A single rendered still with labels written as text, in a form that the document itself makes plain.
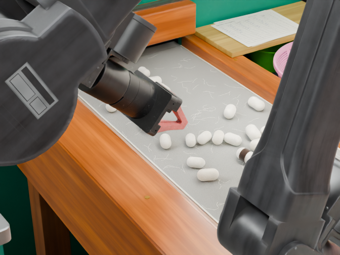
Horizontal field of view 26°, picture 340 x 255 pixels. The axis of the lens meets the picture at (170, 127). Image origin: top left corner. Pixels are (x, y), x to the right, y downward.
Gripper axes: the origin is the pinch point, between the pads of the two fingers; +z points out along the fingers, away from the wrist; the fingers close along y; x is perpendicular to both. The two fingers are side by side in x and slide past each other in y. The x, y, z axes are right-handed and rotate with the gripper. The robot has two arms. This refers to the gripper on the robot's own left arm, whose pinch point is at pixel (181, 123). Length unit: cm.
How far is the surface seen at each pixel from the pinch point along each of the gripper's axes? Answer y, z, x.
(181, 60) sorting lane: 38.6, 26.6, -8.0
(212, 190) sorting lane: -3.9, 10.3, 6.6
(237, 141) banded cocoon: 4.3, 17.7, -1.6
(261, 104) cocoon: 11.7, 26.0, -9.3
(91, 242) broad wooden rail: 8.4, 5.8, 26.0
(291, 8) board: 42, 49, -32
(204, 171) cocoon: -1.0, 9.3, 4.9
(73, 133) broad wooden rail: 20.2, -1.0, 12.8
